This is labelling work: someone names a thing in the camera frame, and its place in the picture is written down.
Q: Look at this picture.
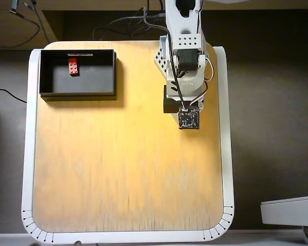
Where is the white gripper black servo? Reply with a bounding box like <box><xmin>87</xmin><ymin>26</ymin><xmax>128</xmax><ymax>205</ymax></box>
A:
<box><xmin>163</xmin><ymin>80</ymin><xmax>208</xmax><ymax>121</ymax></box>

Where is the red lego block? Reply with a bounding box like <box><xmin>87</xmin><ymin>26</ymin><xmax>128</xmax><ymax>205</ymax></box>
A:
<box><xmin>67</xmin><ymin>57</ymin><xmax>81</xmax><ymax>77</ymax></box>

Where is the black rectangular bin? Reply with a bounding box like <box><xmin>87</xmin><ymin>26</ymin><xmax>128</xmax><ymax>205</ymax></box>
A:
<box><xmin>39</xmin><ymin>49</ymin><xmax>118</xmax><ymax>101</ymax></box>

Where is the white table rim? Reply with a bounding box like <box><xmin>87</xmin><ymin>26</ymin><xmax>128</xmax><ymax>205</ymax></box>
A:
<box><xmin>21</xmin><ymin>46</ymin><xmax>236</xmax><ymax>244</ymax></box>

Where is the white flat device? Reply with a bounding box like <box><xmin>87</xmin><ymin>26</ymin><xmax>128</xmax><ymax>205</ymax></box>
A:
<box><xmin>260</xmin><ymin>195</ymin><xmax>308</xmax><ymax>228</ymax></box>

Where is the wooden desk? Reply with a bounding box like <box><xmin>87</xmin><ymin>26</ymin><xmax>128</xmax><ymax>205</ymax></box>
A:
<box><xmin>0</xmin><ymin>0</ymin><xmax>308</xmax><ymax>51</ymax></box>

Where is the black wrist camera circuit board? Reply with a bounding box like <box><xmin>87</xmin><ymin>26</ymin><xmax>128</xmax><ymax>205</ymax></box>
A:
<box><xmin>178</xmin><ymin>107</ymin><xmax>200</xmax><ymax>131</ymax></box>

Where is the black camera cable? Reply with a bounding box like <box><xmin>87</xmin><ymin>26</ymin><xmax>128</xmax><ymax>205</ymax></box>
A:
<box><xmin>142</xmin><ymin>7</ymin><xmax>186</xmax><ymax>110</ymax></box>

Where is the servo wire harness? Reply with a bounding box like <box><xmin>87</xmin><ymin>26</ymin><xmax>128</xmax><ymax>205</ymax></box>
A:
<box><xmin>189</xmin><ymin>56</ymin><xmax>217</xmax><ymax>106</ymax></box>

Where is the grey cable bundle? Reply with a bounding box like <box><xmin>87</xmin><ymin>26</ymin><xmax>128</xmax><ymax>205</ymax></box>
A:
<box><xmin>93</xmin><ymin>6</ymin><xmax>168</xmax><ymax>39</ymax></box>

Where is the thin grey cable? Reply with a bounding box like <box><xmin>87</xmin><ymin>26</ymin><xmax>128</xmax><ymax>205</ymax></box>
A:
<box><xmin>30</xmin><ymin>0</ymin><xmax>51</xmax><ymax>44</ymax></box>

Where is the black cable with plug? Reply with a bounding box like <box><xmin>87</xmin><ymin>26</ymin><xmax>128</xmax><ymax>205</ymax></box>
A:
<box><xmin>0</xmin><ymin>7</ymin><xmax>41</xmax><ymax>49</ymax></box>

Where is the thin black cable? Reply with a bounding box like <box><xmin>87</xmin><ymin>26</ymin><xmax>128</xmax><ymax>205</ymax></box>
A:
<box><xmin>0</xmin><ymin>88</ymin><xmax>28</xmax><ymax>104</ymax></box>

